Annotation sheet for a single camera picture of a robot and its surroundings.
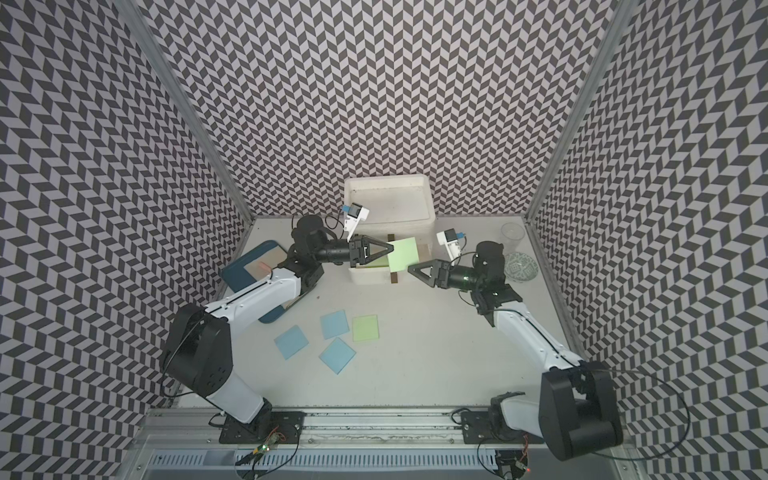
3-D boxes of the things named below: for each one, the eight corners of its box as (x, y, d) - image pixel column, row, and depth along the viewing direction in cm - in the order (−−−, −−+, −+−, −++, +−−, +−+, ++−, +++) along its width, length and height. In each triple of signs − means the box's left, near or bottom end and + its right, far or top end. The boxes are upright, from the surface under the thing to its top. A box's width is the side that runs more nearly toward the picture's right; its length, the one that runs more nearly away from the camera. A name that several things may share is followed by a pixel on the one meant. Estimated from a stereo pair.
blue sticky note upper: (325, 340, 90) (323, 337, 88) (321, 319, 94) (320, 315, 92) (350, 332, 91) (349, 328, 89) (345, 311, 95) (344, 308, 94)
